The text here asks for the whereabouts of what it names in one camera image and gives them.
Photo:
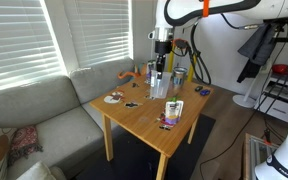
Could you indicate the wooden table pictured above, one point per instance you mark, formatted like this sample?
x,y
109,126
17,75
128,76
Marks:
x,y
144,123

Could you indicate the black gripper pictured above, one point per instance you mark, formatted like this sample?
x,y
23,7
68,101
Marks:
x,y
163,47

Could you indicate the gray sofa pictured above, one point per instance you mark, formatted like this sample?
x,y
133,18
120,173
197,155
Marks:
x,y
50,116

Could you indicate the small dark flat figure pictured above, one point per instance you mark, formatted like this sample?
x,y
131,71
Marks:
x,y
135,85
131,105

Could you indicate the red paisley cloth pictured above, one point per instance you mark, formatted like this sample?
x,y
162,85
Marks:
x,y
24,141

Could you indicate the white window blind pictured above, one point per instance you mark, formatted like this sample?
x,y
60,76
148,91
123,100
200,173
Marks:
x,y
17,43
100,30

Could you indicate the silver metal cup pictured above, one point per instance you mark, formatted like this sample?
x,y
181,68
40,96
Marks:
x,y
179,77

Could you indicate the flat red Santa figure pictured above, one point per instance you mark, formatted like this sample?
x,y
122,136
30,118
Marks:
x,y
165,125

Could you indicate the metal frame crate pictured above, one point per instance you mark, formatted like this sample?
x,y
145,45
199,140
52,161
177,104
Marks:
x,y
257,155

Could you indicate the dark hanging jacket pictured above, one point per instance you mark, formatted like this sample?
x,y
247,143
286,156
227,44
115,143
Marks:
x,y
255,50

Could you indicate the dark floor rug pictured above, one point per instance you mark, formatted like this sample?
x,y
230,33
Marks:
x,y
134,166

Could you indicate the red bowl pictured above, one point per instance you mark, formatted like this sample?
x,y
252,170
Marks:
x,y
280,69

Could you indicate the white pedestal stand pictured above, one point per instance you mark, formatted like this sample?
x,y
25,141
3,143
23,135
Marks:
x,y
244,100

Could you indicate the clear plastic cup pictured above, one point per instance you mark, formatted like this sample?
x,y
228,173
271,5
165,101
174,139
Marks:
x,y
160,86

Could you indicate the white shelf unit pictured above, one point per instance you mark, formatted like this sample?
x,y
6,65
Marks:
x,y
284,100

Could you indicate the white cushion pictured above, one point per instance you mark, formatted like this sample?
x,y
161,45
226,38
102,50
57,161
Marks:
x,y
39,172

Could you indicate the orange octopus plush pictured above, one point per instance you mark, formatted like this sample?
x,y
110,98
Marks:
x,y
127,74

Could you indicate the yellow post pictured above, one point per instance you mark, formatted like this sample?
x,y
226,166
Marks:
x,y
170,61
190,71

